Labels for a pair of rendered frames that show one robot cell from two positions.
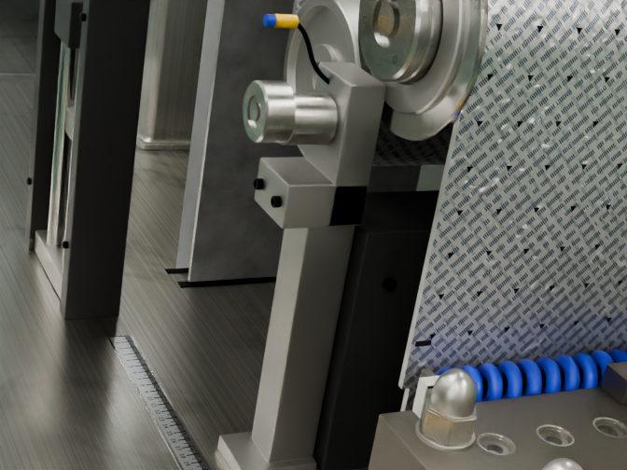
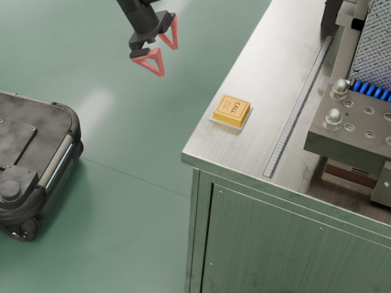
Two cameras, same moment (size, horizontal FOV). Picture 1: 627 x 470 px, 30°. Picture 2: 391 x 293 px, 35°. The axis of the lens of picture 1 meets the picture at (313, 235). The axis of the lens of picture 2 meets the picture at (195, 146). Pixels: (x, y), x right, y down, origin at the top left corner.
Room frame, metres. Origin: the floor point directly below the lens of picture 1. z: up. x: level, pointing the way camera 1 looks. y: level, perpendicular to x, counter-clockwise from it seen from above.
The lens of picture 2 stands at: (-0.27, -0.65, 1.95)
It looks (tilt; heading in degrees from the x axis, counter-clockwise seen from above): 48 degrees down; 49
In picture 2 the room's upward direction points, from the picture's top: 4 degrees clockwise
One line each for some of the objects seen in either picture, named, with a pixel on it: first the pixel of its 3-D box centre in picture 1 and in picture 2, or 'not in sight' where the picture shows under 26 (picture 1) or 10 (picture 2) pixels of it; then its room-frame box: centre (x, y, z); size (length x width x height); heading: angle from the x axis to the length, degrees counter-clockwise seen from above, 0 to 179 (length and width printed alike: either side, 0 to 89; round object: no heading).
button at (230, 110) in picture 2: not in sight; (231, 110); (0.48, 0.08, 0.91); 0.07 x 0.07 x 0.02; 29
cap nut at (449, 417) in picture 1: (452, 403); (340, 88); (0.61, -0.10, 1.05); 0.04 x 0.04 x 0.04
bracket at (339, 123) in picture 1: (292, 282); (344, 39); (0.74, 0.01, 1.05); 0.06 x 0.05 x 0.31; 119
